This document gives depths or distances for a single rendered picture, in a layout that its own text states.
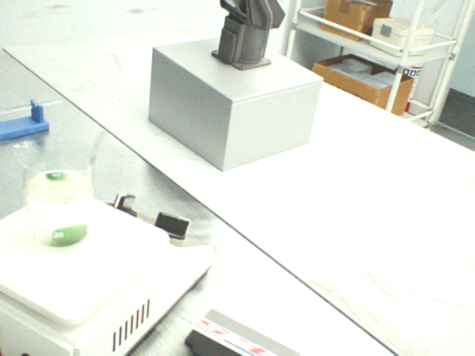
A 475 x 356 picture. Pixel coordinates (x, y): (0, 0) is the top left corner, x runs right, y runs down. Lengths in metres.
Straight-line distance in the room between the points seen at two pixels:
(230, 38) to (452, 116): 2.85
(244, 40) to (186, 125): 0.14
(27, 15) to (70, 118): 1.21
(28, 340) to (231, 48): 0.48
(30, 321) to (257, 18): 0.48
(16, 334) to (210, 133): 0.39
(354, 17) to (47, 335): 2.40
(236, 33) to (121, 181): 0.25
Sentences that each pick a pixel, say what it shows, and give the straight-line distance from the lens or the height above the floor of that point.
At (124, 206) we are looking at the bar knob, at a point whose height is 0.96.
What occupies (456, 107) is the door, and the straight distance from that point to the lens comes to 3.50.
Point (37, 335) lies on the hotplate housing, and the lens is 0.41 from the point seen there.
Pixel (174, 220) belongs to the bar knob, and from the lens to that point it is 0.51.
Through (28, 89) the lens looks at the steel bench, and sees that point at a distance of 0.93.
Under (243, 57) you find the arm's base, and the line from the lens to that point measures 0.77.
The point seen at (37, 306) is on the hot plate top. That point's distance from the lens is 0.40.
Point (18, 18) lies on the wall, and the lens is 2.01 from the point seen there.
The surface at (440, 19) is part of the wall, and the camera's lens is 3.52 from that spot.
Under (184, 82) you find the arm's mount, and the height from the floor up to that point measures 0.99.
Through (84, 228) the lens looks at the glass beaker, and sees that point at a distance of 0.43.
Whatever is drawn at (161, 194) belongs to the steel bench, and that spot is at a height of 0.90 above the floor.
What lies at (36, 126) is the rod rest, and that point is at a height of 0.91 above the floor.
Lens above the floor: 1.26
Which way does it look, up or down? 30 degrees down
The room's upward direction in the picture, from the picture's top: 9 degrees clockwise
